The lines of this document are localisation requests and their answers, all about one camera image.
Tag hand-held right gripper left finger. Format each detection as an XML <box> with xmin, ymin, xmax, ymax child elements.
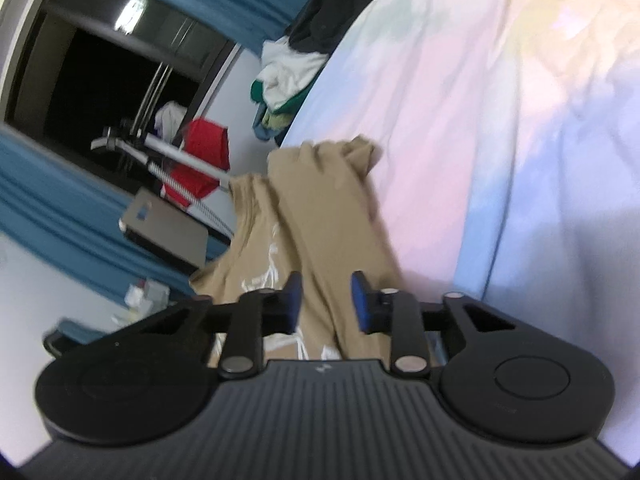
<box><xmin>131</xmin><ymin>271</ymin><xmax>303</xmax><ymax>380</ymax></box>

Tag tan t-shirt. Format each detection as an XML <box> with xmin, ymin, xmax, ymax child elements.
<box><xmin>189</xmin><ymin>134</ymin><xmax>406</xmax><ymax>370</ymax></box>

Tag pastel tie-dye bed sheet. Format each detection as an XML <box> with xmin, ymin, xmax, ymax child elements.
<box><xmin>274</xmin><ymin>0</ymin><xmax>640</xmax><ymax>469</ymax></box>

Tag pile of mixed clothes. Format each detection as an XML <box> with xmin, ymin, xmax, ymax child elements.
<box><xmin>249</xmin><ymin>0</ymin><xmax>396</xmax><ymax>143</ymax></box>

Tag white garment on rack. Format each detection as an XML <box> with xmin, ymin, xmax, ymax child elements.
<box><xmin>153</xmin><ymin>101</ymin><xmax>190</xmax><ymax>142</ymax></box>

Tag dark window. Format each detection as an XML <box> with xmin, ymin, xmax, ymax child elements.
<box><xmin>4</xmin><ymin>0</ymin><xmax>236</xmax><ymax>196</ymax></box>

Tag blue curtain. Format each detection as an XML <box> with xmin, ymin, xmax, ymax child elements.
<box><xmin>0</xmin><ymin>0</ymin><xmax>346</xmax><ymax>306</ymax></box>

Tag red garment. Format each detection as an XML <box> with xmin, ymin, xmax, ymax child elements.
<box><xmin>160</xmin><ymin>117</ymin><xmax>232</xmax><ymax>208</ymax></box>

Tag small white items on floor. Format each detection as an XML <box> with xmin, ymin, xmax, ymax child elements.
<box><xmin>111</xmin><ymin>280</ymin><xmax>171</xmax><ymax>323</ymax></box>

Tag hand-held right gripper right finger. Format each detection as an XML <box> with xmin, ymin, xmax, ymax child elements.
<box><xmin>351</xmin><ymin>270</ymin><xmax>517</xmax><ymax>378</ymax></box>

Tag grey box appliance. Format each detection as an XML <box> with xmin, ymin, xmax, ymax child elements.
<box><xmin>119</xmin><ymin>188</ymin><xmax>210</xmax><ymax>274</ymax></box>

